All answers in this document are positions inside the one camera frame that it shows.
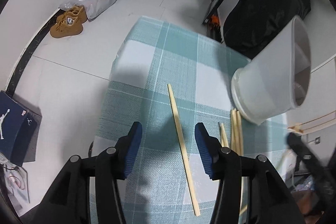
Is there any long bamboo chopstick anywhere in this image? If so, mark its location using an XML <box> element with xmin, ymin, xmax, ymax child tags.
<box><xmin>167</xmin><ymin>84</ymin><xmax>201</xmax><ymax>217</ymax></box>

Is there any white utensil holder cup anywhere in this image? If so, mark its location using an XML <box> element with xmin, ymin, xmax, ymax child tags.
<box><xmin>231</xmin><ymin>16</ymin><xmax>311</xmax><ymax>125</ymax></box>

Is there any short bamboo chopstick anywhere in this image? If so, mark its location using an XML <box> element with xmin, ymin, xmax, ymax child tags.
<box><xmin>219</xmin><ymin>123</ymin><xmax>230</xmax><ymax>147</ymax></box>

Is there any bamboo chopstick beside cup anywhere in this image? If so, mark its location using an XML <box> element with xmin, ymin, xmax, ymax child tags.
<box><xmin>231</xmin><ymin>109</ymin><xmax>238</xmax><ymax>153</ymax></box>
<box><xmin>236</xmin><ymin>111</ymin><xmax>244</xmax><ymax>156</ymax></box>

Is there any teal plaid tablecloth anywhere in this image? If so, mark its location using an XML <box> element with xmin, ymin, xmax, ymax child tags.
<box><xmin>89</xmin><ymin>15</ymin><xmax>292</xmax><ymax>224</ymax></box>

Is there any brown shoe rear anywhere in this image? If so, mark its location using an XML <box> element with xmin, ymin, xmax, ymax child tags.
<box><xmin>56</xmin><ymin>5</ymin><xmax>88</xmax><ymax>23</ymax></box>

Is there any grey plastic parcel bag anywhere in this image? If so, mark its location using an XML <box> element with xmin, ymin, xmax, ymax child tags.
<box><xmin>59</xmin><ymin>0</ymin><xmax>117</xmax><ymax>20</ymax></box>

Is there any black backpack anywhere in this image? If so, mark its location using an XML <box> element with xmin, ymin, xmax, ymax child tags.
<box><xmin>223</xmin><ymin>0</ymin><xmax>311</xmax><ymax>59</ymax></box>

